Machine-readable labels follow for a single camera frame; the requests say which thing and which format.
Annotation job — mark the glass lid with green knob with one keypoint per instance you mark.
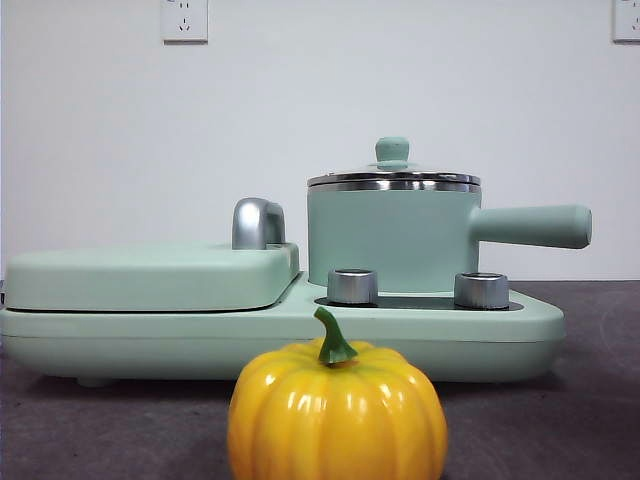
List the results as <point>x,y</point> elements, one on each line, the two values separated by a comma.
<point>392,150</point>

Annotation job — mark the yellow toy pumpkin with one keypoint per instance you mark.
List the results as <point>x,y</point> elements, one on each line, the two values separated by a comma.
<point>335,415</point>

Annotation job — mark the silver control knob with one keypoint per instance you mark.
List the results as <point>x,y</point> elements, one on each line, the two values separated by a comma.
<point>481,290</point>
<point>352,287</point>

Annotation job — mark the mint green breakfast machine base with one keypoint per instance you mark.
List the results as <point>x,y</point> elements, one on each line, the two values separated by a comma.
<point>200,345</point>

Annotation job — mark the mint green hinged grill cover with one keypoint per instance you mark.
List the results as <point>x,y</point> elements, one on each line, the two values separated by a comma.
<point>150,280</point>

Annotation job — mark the white wall socket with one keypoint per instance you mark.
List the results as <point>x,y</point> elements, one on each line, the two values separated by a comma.
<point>185,20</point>
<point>627,20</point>

